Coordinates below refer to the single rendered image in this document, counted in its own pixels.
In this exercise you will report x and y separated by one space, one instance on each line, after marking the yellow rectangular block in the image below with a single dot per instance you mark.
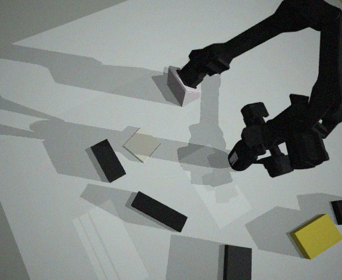
316 236

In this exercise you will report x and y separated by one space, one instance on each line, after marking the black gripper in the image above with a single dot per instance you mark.
278 163

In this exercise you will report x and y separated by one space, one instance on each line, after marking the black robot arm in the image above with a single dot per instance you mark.
300 121

